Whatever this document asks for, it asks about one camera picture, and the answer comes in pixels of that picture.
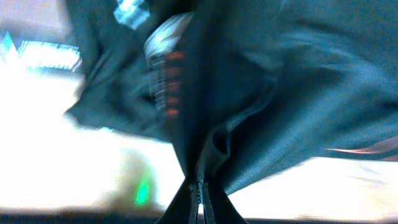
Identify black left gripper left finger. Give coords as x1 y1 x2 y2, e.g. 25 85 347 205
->
155 178 199 224

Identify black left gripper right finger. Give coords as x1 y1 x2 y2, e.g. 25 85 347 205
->
202 182 248 224

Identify black printed jersey shirt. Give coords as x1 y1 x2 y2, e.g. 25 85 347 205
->
66 0 397 194

